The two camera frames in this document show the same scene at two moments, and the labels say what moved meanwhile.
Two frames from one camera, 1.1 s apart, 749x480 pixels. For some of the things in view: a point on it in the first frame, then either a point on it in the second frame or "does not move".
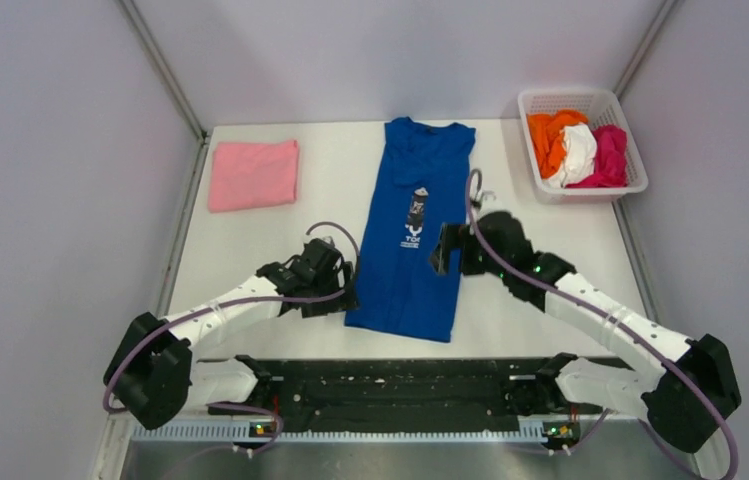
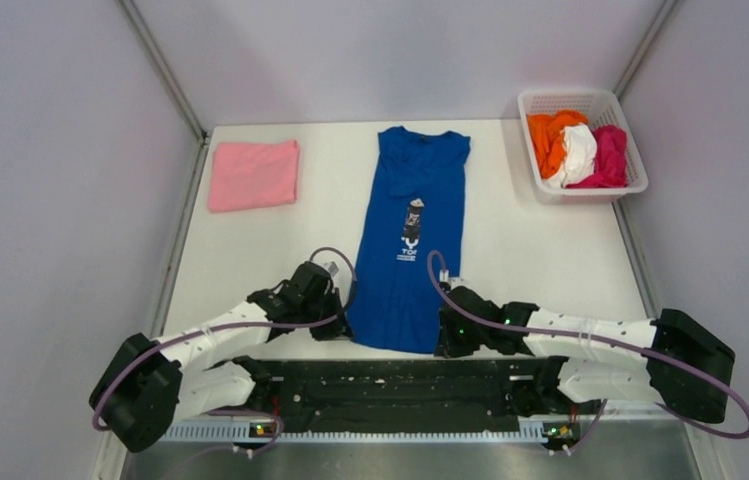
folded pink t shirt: [253, 174] does not move
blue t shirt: [419, 182] does not move
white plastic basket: [600, 107] does not move
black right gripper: [451, 238] → [447, 346]
